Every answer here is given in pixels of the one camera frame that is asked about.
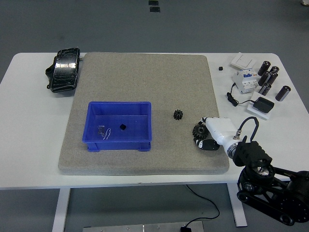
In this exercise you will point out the black power adapter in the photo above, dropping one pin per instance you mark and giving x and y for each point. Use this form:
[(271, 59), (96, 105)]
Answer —
[(264, 105)]

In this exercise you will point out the white circuit breaker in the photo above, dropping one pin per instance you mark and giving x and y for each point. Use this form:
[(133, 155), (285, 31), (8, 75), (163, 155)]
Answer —
[(243, 81)]

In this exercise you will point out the small black gear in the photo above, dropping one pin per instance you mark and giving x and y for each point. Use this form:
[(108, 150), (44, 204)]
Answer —
[(178, 114)]

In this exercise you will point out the grey metal floor plate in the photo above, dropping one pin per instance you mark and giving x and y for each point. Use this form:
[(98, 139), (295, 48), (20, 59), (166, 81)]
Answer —
[(120, 228)]

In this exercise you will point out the white wall switch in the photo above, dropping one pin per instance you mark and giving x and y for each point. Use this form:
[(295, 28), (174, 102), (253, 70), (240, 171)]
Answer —
[(242, 60)]

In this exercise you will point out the tan brown object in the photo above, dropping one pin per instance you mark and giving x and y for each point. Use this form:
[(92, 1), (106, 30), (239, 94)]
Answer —
[(305, 2)]

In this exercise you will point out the black tape-wrapped pad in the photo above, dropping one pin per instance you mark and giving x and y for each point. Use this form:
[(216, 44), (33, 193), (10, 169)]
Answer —
[(64, 72)]

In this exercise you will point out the white flat plate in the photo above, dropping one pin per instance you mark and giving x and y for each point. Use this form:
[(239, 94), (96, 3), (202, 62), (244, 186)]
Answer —
[(262, 115)]

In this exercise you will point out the black floor patch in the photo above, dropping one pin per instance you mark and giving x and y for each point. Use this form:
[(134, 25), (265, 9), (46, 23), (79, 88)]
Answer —
[(155, 9), (153, 2)]

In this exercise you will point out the small black nut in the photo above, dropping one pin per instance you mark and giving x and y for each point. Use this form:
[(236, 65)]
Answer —
[(123, 127)]

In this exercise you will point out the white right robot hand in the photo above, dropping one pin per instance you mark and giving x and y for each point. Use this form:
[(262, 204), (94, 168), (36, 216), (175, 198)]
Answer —
[(220, 128)]

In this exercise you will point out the blue plastic box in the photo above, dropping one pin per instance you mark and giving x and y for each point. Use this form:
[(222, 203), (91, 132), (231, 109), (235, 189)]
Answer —
[(135, 142)]

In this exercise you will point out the small black cube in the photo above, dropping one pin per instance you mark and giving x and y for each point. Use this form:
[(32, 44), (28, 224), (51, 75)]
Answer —
[(220, 68)]

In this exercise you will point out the large black gear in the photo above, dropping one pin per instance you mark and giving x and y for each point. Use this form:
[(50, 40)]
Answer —
[(198, 131)]

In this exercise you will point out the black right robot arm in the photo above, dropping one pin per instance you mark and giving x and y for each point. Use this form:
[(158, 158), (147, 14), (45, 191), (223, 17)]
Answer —
[(263, 178)]

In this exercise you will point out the grey-brown mat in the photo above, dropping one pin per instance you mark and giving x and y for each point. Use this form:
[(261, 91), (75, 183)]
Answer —
[(149, 82)]

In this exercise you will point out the white table leg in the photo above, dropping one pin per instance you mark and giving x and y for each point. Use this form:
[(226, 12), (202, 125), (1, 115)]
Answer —
[(60, 210), (235, 203)]

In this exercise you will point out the black cylindrical capacitor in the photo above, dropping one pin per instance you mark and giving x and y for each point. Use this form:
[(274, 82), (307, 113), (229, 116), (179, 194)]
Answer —
[(265, 89), (273, 77), (263, 68), (282, 93), (263, 78), (275, 69)]

